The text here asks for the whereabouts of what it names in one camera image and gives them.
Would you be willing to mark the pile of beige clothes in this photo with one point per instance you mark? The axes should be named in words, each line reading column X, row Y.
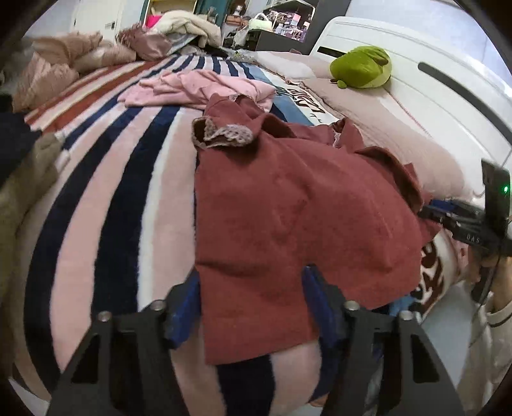
column 60, row 64

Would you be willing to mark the person's right forearm white sleeve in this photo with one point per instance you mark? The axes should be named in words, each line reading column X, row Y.
column 494, row 344

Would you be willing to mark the mauve satin cloth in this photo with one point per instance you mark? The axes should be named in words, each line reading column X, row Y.
column 146, row 42

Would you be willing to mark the beige pillow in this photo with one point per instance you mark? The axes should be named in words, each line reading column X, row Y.
column 384, row 120

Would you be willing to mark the red small garment lace collar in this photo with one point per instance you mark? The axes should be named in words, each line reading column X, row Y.
column 280, row 208

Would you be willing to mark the cream blanket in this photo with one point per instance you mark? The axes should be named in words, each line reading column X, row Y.
column 188, row 26

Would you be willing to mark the light pink pillow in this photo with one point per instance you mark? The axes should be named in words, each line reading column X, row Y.
column 284, row 64

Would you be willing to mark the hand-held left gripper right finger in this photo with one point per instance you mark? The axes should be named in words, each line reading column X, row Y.
column 318, row 304

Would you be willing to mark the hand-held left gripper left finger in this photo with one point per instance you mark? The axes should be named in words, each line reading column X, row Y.
column 184, row 310

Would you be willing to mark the dark cloth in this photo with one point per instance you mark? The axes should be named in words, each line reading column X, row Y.
column 14, row 140

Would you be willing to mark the person's right hand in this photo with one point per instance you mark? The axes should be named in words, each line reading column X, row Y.
column 472, row 266

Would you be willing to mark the black shelf desk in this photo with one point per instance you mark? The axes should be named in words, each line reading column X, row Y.
column 286, row 24

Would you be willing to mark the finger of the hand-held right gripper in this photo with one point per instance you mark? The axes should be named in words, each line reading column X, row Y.
column 448, row 208
column 444, row 223

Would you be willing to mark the olive cloth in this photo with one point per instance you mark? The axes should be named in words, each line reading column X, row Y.
column 28, row 192

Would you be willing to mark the pink small garment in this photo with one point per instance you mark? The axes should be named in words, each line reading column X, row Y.
column 192, row 86

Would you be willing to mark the white bed headboard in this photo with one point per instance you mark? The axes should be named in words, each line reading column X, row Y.
column 440, row 80

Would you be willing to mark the striped fleece blanket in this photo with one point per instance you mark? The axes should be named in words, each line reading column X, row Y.
column 120, row 180

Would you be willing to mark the green plush toy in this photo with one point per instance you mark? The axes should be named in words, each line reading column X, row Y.
column 362, row 66

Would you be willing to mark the white handbag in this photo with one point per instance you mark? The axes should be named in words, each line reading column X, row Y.
column 260, row 22

